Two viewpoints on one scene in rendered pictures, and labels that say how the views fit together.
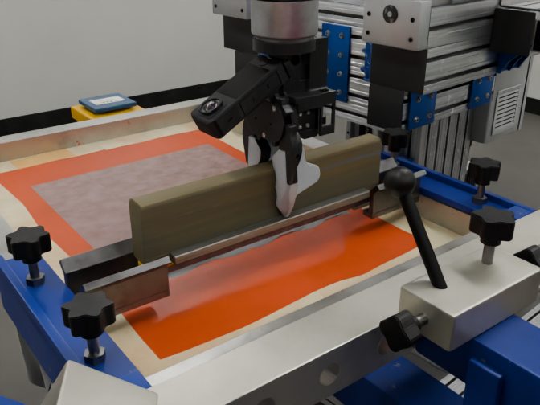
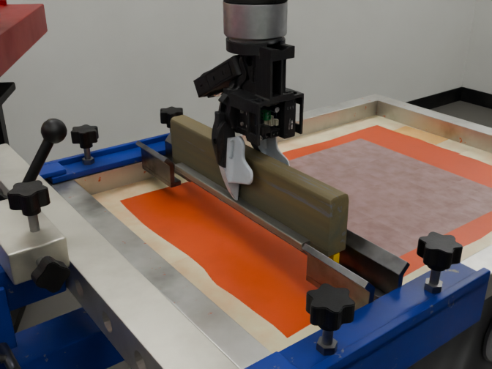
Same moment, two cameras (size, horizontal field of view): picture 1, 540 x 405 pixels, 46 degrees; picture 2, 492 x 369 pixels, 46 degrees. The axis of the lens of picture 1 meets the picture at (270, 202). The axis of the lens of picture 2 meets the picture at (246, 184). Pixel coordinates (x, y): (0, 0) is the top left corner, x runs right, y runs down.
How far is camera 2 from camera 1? 1.01 m
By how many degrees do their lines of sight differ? 80
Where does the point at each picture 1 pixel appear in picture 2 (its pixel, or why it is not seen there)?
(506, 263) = (25, 238)
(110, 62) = not seen: outside the picture
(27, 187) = (358, 138)
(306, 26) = (229, 26)
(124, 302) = (154, 170)
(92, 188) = (366, 157)
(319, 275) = (215, 259)
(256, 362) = (19, 177)
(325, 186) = (273, 203)
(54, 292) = (159, 146)
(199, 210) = (194, 145)
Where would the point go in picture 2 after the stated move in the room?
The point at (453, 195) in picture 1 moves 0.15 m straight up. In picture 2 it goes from (345, 328) to (357, 191)
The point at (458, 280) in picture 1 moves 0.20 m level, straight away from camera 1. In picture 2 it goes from (16, 214) to (185, 246)
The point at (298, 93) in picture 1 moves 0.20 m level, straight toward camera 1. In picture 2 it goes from (247, 93) to (84, 91)
